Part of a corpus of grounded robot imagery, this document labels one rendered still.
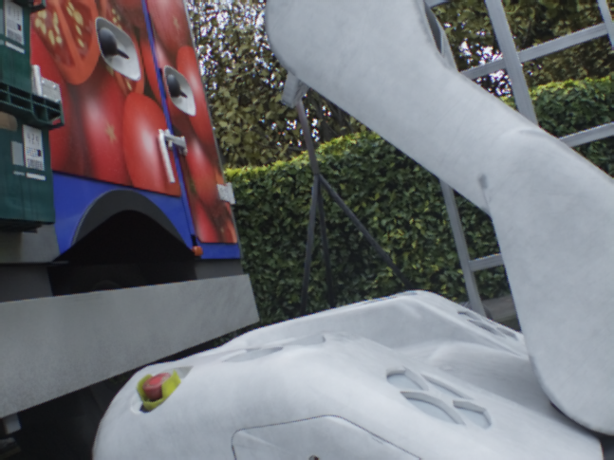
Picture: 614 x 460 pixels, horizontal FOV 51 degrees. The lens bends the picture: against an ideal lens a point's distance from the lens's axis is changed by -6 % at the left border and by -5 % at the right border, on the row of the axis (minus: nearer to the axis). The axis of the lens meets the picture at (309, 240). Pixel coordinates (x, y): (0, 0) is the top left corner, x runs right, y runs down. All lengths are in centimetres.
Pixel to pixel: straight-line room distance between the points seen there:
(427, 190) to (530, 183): 285
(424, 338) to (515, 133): 35
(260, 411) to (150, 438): 10
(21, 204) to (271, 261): 238
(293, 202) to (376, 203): 42
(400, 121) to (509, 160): 11
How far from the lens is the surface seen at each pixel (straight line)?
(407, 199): 341
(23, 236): 144
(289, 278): 352
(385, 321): 89
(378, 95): 64
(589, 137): 180
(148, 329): 187
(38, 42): 174
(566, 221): 60
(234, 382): 53
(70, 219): 163
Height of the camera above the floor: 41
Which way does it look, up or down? 3 degrees up
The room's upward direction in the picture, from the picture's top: 14 degrees counter-clockwise
